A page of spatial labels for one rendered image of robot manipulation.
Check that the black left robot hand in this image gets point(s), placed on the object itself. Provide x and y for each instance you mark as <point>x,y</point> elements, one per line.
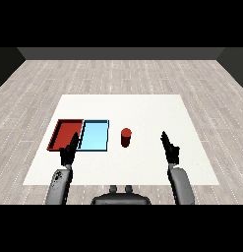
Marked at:
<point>69,153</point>

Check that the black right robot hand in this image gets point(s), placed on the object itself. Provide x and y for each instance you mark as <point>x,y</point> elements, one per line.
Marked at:
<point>171,150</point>

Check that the red open box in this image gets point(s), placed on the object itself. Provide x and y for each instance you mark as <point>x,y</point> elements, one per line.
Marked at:
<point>65,134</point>

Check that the light blue open box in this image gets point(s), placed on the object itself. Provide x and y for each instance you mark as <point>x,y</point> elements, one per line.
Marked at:
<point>94,135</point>

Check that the red can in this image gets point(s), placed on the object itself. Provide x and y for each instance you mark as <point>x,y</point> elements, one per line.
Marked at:
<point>126,137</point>

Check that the dark grey robot body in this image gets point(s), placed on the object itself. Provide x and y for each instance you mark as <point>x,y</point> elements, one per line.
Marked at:
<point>121,198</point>

